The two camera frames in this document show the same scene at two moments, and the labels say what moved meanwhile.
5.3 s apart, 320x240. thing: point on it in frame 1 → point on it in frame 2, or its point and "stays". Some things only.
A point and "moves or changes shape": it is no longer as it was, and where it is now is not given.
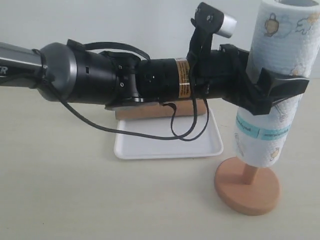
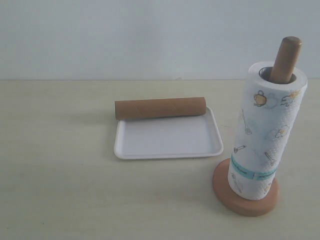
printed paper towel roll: (283, 39) moves or changes shape
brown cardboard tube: (183, 109) stays
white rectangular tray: (130, 145) stays
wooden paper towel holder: (250, 190) → (284, 72)
